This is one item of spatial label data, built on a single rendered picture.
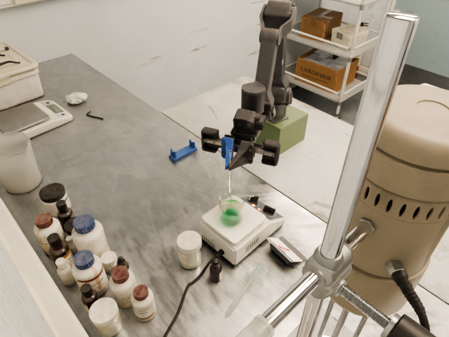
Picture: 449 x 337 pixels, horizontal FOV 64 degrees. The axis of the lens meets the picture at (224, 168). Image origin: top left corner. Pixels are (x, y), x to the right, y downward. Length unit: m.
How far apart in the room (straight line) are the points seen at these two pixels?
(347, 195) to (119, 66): 2.12
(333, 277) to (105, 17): 2.02
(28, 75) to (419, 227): 1.55
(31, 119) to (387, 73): 1.40
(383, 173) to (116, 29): 2.03
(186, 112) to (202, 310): 0.84
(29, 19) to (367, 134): 1.92
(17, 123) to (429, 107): 1.37
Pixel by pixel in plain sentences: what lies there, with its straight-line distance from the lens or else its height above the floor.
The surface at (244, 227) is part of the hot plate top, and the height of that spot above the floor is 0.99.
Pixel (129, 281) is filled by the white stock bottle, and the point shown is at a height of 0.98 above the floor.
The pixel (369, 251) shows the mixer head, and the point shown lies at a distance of 0.36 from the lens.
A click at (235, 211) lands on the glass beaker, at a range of 0.84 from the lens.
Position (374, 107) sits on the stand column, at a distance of 0.20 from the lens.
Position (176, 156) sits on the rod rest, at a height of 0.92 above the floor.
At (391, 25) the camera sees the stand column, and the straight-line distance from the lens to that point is 0.19.
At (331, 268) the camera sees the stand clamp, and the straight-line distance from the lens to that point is 0.29.
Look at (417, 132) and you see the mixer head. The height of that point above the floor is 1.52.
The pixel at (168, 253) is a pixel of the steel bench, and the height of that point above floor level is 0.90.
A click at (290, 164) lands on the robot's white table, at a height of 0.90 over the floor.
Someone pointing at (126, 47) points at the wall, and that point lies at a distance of 2.29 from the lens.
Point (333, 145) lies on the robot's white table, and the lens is 1.34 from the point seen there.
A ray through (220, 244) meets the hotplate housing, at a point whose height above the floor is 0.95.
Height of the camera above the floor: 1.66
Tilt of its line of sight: 40 degrees down
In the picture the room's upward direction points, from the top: straight up
